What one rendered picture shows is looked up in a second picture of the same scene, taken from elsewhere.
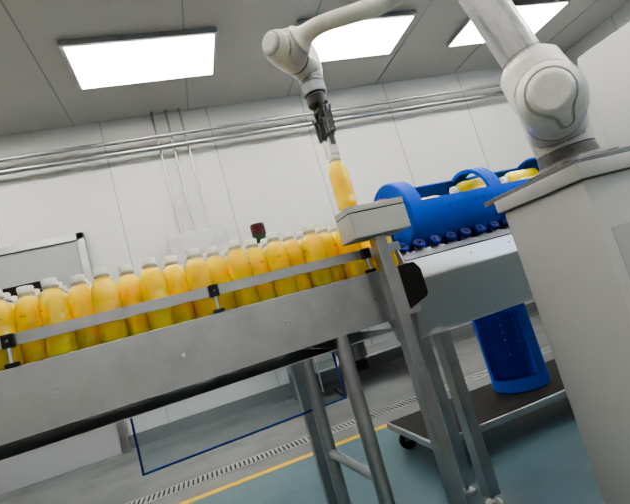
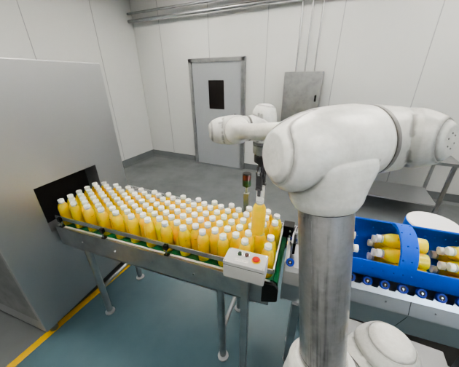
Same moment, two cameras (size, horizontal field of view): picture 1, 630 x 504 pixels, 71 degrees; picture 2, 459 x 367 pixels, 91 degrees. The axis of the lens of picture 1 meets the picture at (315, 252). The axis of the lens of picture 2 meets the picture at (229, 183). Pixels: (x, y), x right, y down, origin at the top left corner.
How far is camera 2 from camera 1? 1.46 m
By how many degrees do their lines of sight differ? 52
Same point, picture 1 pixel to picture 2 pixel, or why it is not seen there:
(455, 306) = not seen: hidden behind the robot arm
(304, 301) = (203, 270)
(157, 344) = (143, 254)
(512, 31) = (307, 346)
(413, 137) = not seen: outside the picture
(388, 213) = (249, 274)
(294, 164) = (410, 21)
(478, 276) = not seen: hidden behind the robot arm
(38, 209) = (228, 36)
